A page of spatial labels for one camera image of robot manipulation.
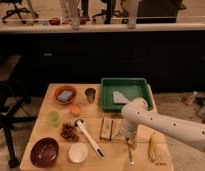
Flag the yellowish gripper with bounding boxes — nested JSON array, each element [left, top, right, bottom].
[[120, 126, 137, 150]]

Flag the silver metal fork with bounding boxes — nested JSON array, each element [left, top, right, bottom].
[[128, 146, 135, 165]]

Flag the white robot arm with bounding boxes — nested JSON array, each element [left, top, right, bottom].
[[119, 98, 205, 153]]

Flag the small white bowl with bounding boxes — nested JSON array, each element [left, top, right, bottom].
[[69, 143, 88, 163]]

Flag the orange bowl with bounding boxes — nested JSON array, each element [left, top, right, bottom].
[[54, 85, 77, 105]]

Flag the purple bowl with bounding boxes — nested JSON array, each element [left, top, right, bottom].
[[30, 137, 59, 168]]

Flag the brown wooden block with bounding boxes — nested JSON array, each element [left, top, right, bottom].
[[100, 118, 113, 140]]

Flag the yellow corn cob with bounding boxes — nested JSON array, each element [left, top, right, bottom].
[[148, 134, 158, 162]]

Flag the grey cloth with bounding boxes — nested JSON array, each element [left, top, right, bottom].
[[113, 91, 130, 104]]

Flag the green plastic tray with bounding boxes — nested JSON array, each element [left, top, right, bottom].
[[100, 78, 153, 113]]

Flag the metal cup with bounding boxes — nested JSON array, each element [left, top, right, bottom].
[[85, 88, 96, 103]]

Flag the brown dried fruit pile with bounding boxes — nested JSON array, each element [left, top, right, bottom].
[[60, 123, 79, 143]]

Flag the blue sponge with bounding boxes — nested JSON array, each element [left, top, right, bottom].
[[58, 90, 73, 101]]

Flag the green plastic cup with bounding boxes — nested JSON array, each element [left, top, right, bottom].
[[47, 111, 60, 127]]

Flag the black office chair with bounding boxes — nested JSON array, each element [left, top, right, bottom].
[[0, 54, 39, 169]]

